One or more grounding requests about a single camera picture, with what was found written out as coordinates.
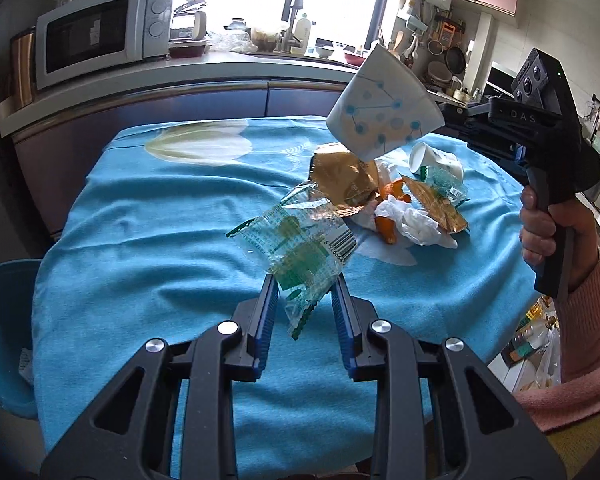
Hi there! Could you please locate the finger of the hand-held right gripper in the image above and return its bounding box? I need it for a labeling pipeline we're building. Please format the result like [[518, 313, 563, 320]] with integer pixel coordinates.
[[445, 127, 526, 165], [437, 101, 493, 128]]

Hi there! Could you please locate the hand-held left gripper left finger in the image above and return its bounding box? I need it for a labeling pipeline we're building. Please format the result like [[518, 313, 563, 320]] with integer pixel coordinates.
[[40, 274, 281, 480]]

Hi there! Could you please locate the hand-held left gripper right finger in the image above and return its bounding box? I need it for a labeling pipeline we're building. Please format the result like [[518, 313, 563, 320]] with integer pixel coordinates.
[[330, 276, 567, 480]]

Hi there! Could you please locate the clear green-print wrapper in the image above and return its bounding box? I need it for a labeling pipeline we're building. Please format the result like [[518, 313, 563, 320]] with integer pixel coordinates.
[[226, 182, 357, 341]]

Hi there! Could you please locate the blue-dotted paper cup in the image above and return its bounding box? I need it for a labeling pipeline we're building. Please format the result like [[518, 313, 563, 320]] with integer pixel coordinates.
[[326, 44, 446, 157]]

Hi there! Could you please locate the brown foil wrapper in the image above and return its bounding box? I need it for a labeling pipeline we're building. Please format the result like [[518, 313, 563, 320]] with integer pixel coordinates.
[[307, 142, 381, 216]]

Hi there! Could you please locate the blue plastic bin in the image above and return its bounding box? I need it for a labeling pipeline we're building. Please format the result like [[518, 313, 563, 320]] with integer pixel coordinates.
[[0, 259, 43, 420]]

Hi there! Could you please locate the person's right forearm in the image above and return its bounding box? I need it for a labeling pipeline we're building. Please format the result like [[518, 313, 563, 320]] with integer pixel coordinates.
[[512, 245, 600, 433]]

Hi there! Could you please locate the person's right hand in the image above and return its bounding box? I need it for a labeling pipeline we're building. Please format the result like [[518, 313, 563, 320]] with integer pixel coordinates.
[[519, 185, 600, 293]]

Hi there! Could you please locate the black kitchen stove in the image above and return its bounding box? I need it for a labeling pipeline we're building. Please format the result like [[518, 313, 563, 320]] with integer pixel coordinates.
[[482, 61, 523, 103]]

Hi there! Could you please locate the hanging black frying pan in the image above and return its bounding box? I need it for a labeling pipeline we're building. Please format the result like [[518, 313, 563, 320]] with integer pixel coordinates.
[[444, 45, 467, 75]]

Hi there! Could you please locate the plain white paper cup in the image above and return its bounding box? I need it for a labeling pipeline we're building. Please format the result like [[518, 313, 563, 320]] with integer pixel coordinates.
[[408, 141, 465, 181]]

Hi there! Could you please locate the small green clear wrapper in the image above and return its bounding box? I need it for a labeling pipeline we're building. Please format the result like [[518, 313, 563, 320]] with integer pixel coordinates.
[[420, 167, 468, 206]]

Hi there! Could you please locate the orange-brown snack wrapper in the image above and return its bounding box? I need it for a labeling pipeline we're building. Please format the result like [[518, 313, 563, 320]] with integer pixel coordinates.
[[400, 175, 470, 235]]

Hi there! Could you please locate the orange peel piece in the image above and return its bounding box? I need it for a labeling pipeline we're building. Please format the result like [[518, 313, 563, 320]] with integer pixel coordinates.
[[374, 214, 398, 245], [375, 179, 412, 203]]

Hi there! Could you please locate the crumpled white tissue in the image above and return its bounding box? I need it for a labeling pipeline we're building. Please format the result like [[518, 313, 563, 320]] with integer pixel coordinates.
[[352, 195, 458, 250]]

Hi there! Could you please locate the blue floral tablecloth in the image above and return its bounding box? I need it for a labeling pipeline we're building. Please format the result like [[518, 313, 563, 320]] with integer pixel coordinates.
[[32, 117, 543, 480]]

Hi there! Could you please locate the white soap bottle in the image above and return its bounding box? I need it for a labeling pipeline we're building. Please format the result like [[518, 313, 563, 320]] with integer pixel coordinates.
[[294, 12, 313, 56]]

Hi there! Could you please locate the glass oil bottle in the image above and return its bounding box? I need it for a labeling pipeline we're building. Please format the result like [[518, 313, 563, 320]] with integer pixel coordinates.
[[505, 317, 561, 361]]

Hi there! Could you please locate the steel kitchen faucet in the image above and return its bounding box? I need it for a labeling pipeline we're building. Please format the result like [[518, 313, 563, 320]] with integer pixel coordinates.
[[280, 0, 308, 53]]

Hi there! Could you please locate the kitchen counter cabinet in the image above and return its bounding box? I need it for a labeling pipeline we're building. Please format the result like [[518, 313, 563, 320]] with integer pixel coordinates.
[[0, 57, 371, 241]]

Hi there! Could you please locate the clear plastic bag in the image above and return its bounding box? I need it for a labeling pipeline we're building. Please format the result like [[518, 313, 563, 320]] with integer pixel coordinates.
[[207, 30, 258, 53]]

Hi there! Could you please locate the dark red food container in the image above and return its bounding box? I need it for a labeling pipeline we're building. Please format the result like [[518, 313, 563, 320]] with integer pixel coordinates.
[[169, 40, 211, 59]]

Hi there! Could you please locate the glass electric kettle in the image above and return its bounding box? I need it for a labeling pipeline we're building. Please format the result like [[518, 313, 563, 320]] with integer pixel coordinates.
[[171, 0, 208, 43]]

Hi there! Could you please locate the white microwave oven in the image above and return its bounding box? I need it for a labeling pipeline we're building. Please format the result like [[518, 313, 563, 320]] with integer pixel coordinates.
[[34, 0, 175, 92]]

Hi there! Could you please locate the copper thermos flask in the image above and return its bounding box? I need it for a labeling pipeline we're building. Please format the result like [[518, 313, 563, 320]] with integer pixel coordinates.
[[9, 27, 37, 108]]

